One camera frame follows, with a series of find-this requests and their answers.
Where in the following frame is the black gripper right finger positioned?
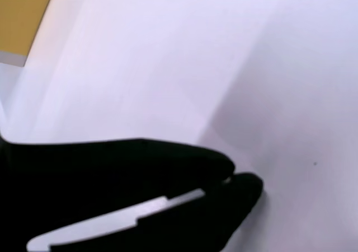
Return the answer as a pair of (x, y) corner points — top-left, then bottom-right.
(49, 172), (265, 252)

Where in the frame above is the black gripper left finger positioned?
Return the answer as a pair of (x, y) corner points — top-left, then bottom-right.
(0, 136), (236, 252)

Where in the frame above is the yellow box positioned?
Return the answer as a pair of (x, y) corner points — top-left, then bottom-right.
(0, 0), (59, 55)

